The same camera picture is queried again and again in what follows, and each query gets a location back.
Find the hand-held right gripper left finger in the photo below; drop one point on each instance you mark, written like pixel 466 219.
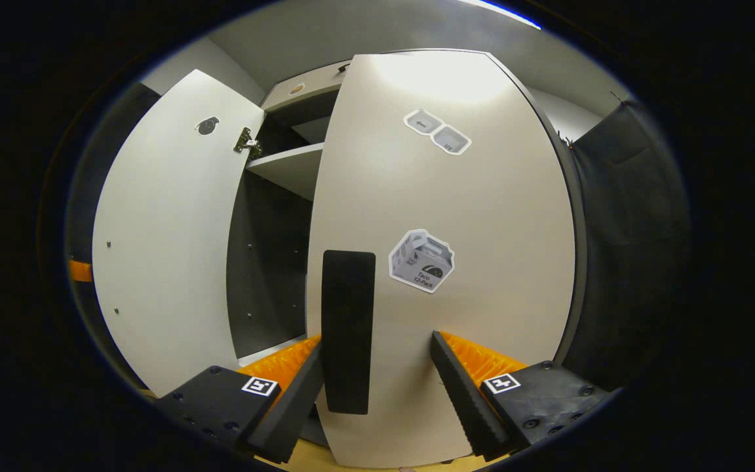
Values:
pixel 292 406

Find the white and grey shoe cabinet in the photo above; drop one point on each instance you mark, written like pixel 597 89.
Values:
pixel 266 262

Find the dark metal clip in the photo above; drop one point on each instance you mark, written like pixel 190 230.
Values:
pixel 620 98

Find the white cabinet door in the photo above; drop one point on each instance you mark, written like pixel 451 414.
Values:
pixel 482 196
pixel 168 236

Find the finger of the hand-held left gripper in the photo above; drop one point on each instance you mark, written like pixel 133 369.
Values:
pixel 80 271

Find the beige cabinet drawer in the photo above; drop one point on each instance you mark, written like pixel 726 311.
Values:
pixel 299 92

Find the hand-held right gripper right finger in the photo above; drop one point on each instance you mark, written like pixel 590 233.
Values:
pixel 463 393

